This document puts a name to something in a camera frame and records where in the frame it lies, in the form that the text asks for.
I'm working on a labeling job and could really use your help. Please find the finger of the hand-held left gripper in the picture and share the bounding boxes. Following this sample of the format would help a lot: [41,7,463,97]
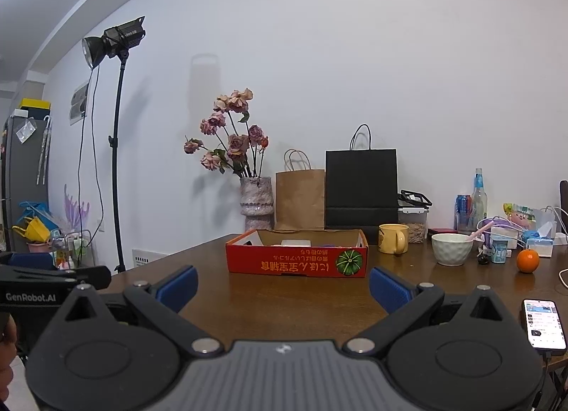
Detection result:
[7,252,58,270]
[0,264,112,292]

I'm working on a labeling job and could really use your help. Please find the pink spoon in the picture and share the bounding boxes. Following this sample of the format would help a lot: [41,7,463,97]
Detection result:
[463,220,496,243]

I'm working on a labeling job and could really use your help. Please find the black phone cable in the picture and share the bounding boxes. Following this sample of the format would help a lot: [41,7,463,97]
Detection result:
[542,351,554,394]

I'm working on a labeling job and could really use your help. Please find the orange fruit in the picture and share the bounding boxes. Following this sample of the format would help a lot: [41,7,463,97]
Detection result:
[515,248,541,274]

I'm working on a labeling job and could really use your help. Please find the grey wall panel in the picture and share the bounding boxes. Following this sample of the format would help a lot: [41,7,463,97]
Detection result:
[69,80,90,126]

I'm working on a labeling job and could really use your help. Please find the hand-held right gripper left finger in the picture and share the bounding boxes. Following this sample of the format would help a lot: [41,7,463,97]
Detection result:
[53,265,225,357]

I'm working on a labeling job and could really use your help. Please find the white bowl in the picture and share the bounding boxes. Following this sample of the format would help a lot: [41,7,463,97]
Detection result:
[431,233,475,267]

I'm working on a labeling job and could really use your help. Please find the white paper bag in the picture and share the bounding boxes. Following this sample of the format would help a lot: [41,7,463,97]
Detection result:
[531,206,558,240]

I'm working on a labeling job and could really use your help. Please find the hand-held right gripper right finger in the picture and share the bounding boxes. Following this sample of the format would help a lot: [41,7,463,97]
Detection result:
[342,266,521,358]

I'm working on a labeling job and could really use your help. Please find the black paper bag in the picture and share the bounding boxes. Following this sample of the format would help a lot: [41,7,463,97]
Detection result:
[324,124,399,230]

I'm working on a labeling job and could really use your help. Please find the dark wooden chair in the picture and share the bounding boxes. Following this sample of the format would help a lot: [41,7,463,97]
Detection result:
[559,179,568,235]

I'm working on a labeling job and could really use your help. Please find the red cardboard box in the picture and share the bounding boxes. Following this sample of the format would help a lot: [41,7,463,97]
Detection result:
[225,228,369,279]

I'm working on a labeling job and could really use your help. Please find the black smartphone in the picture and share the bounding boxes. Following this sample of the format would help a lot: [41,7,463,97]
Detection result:
[522,298,568,355]

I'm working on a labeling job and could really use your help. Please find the purple feather decoration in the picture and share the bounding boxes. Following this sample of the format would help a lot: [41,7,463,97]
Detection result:
[63,184,91,232]

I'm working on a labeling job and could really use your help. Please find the yellow mug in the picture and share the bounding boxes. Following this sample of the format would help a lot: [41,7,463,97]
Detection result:
[378,223,410,256]

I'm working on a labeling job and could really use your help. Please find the yellow bag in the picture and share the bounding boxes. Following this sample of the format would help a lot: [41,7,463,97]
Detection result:
[12,215,45,243]

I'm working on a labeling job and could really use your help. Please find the mottled pink vase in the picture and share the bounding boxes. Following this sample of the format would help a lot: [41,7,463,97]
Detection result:
[239,176,273,231]

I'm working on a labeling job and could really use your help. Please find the black studio light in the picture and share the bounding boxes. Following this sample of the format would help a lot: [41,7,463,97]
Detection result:
[82,16,147,70]

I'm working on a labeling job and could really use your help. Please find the dried pink flowers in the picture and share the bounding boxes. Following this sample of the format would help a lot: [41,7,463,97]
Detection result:
[184,87,269,179]

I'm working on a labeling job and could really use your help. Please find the clear glass bottle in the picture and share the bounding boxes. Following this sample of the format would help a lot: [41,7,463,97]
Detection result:
[470,167,489,235]

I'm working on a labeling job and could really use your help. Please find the blue plastic bag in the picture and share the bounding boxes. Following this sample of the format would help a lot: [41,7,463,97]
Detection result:
[18,201,59,231]

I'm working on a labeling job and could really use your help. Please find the blue drink can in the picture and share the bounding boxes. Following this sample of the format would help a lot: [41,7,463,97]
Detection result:
[455,194,474,235]

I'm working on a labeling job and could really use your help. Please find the clear folded umbrella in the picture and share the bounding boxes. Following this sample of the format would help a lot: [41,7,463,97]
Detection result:
[36,115,53,186]

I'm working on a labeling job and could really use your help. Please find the wire rack with bottles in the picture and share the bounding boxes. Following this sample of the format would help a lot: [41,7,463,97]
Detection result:
[50,229,94,270]

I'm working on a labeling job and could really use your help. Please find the purple plastic cup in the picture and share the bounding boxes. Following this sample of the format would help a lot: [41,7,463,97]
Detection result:
[481,215,521,244]

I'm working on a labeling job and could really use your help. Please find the grey refrigerator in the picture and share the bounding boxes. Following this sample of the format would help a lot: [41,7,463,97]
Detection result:
[0,114,50,253]

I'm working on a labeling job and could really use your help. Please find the black-lidded food container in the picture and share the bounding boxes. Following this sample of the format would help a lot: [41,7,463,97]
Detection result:
[397,189,433,245]

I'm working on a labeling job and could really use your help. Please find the small white box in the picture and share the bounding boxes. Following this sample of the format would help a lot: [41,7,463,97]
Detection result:
[490,225,525,250]

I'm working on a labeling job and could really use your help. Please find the colourful snack packet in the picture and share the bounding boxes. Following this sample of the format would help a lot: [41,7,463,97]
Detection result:
[502,202,538,231]

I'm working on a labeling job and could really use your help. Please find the brown paper bag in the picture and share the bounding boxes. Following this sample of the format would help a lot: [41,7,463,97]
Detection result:
[274,149,326,231]

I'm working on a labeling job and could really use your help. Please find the black light stand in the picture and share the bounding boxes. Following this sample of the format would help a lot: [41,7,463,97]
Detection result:
[108,49,130,274]

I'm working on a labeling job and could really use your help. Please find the blue tissue box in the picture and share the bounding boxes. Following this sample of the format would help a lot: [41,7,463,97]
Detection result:
[523,235,555,258]

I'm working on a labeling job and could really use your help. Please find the person's left hand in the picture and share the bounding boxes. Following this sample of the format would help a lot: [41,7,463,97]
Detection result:
[0,314,19,395]

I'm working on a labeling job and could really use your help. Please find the black light cable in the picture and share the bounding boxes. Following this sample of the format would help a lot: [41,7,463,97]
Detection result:
[77,66,101,257]

